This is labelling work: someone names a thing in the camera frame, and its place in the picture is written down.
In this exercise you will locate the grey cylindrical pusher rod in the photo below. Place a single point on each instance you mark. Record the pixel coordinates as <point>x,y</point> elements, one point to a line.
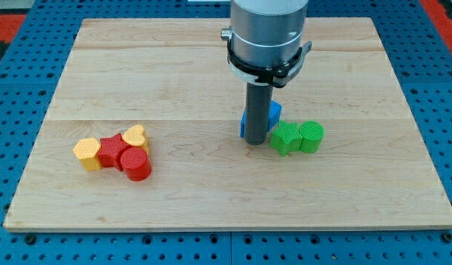
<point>258,100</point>

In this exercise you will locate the blue cube block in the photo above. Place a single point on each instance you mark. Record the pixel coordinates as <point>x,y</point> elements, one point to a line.
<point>273,118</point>

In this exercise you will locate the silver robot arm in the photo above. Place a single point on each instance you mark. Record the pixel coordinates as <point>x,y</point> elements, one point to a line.
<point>264,49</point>

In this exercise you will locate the green star block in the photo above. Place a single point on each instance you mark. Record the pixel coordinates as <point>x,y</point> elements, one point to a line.
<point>286,138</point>

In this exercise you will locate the green cylinder block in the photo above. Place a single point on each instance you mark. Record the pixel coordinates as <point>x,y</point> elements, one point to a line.
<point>312,134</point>

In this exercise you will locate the wooden board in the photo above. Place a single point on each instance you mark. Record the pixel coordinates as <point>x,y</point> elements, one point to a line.
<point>372,170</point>

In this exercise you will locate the yellow heart block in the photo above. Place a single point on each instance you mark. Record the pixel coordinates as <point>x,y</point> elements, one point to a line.
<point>136,136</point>

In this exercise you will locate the red cylinder block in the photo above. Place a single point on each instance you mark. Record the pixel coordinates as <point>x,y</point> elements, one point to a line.
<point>135,163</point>

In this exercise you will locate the red star block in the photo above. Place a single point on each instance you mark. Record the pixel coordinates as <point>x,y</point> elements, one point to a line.
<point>109,154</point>

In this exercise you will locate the yellow hexagon block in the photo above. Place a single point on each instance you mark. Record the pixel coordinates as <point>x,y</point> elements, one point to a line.
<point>86,151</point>

